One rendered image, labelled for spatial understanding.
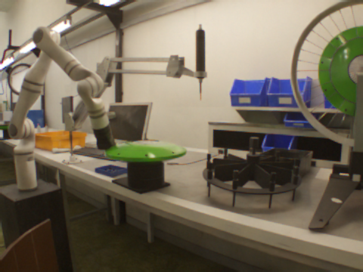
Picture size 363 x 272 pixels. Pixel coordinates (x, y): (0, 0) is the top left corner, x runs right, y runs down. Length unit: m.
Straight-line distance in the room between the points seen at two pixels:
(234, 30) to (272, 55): 0.34
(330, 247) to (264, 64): 1.26
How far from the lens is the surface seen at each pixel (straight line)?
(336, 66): 0.96
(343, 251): 0.66
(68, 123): 1.46
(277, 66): 1.65
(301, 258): 0.76
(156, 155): 0.85
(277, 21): 1.71
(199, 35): 1.00
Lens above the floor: 1.23
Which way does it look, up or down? 7 degrees down
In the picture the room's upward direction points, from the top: straight up
